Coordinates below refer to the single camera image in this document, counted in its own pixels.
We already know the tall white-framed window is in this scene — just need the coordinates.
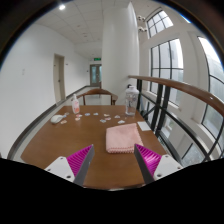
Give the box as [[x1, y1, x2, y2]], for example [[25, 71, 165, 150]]
[[149, 38, 185, 102]]

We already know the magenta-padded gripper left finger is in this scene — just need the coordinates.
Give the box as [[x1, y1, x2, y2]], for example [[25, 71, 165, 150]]
[[44, 143, 96, 187]]

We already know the clear plastic water bottle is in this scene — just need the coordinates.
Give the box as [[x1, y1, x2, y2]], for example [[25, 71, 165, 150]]
[[124, 85, 140, 117]]

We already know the white side door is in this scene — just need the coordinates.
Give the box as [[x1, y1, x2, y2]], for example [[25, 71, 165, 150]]
[[52, 53, 67, 104]]

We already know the pink towel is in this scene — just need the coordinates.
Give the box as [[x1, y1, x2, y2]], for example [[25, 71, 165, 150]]
[[105, 122, 145, 155]]

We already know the white computer mouse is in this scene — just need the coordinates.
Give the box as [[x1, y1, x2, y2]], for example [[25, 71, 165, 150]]
[[50, 114, 65, 125]]

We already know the large curved side window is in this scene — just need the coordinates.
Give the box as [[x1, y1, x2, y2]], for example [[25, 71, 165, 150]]
[[197, 35, 224, 142]]

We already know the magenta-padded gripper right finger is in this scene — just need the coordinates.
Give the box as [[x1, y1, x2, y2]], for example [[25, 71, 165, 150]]
[[133, 143, 184, 185]]

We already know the arched white-framed window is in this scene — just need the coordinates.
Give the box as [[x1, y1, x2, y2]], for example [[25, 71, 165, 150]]
[[145, 9, 175, 39]]

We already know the wooden handrail black railing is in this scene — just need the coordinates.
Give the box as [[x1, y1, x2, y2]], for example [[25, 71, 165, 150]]
[[127, 74, 224, 163]]

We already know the glass double door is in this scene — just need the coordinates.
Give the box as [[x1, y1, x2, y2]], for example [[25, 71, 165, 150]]
[[89, 63, 103, 88]]

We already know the white paper sheet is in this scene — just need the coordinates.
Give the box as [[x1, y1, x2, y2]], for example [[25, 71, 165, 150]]
[[136, 120, 152, 132]]

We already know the brown wooden chair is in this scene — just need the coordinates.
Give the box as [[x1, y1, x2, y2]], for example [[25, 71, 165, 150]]
[[76, 88, 119, 107]]

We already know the hand sanitizer pump bottle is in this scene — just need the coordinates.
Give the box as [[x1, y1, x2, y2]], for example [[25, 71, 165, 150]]
[[71, 93, 81, 116]]

